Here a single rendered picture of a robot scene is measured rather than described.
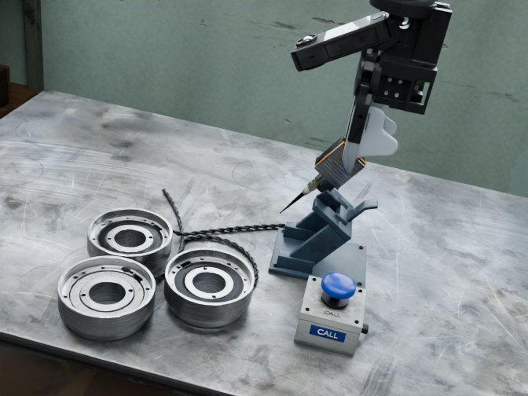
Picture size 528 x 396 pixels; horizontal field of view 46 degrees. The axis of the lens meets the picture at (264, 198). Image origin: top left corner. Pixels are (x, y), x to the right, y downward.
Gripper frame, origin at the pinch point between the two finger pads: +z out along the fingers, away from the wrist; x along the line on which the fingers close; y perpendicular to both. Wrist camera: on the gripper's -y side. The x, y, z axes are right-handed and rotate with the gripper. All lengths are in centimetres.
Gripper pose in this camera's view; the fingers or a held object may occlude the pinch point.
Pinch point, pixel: (345, 156)
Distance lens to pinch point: 78.1
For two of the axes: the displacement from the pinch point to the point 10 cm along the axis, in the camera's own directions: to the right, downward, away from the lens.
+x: 1.6, -5.0, 8.5
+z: -1.5, 8.4, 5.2
